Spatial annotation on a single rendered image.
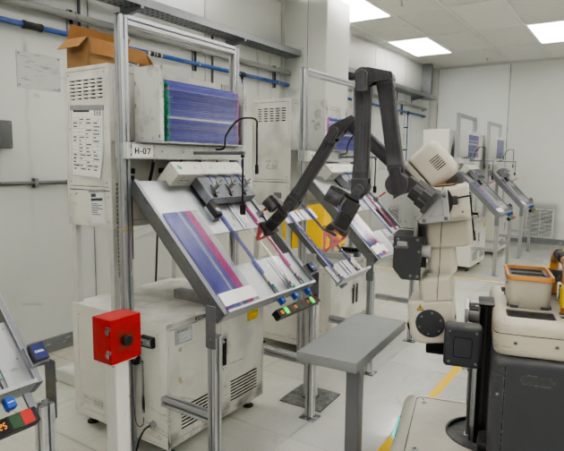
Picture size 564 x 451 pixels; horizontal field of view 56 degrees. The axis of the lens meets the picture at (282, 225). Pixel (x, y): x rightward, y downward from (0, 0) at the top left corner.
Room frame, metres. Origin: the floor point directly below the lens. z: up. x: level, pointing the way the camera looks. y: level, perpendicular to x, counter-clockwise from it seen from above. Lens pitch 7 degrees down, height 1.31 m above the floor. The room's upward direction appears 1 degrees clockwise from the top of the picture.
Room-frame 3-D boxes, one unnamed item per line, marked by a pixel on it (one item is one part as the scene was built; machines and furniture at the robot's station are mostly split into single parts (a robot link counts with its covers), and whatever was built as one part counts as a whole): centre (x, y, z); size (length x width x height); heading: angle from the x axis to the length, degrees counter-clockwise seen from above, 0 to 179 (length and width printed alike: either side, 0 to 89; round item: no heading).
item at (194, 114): (2.61, 0.42, 1.52); 0.51 x 0.13 x 0.27; 146
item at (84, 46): (2.69, 0.73, 1.82); 0.68 x 0.30 x 0.20; 146
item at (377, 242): (3.75, -0.41, 0.65); 1.01 x 0.73 x 1.29; 56
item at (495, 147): (7.99, -3.03, 0.95); 1.36 x 0.82 x 1.90; 56
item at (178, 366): (2.63, 0.55, 0.31); 0.70 x 0.65 x 0.62; 146
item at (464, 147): (6.79, -2.21, 0.95); 1.36 x 0.82 x 1.90; 56
